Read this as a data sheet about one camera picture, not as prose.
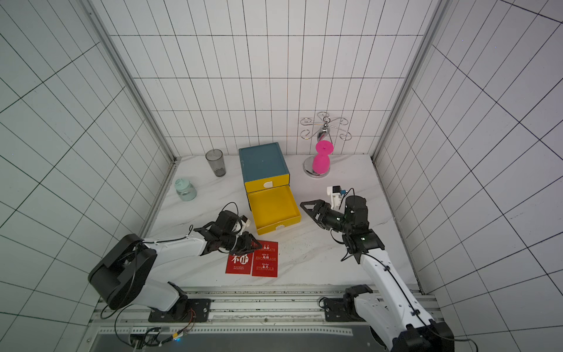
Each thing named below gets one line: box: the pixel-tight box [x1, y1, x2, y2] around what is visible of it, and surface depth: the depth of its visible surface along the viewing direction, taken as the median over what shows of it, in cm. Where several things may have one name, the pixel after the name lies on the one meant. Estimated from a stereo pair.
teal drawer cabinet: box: [238, 142, 291, 194], surface depth 90 cm
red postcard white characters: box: [225, 252, 254, 275], surface depth 85 cm
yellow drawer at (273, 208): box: [246, 184, 302, 237], surface depth 91 cm
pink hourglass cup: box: [312, 140, 334, 175], surface depth 90 cm
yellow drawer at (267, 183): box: [244, 173, 291, 194], surface depth 87 cm
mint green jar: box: [174, 178, 198, 202], surface depth 100 cm
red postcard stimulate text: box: [252, 239, 279, 278], surface depth 85 cm
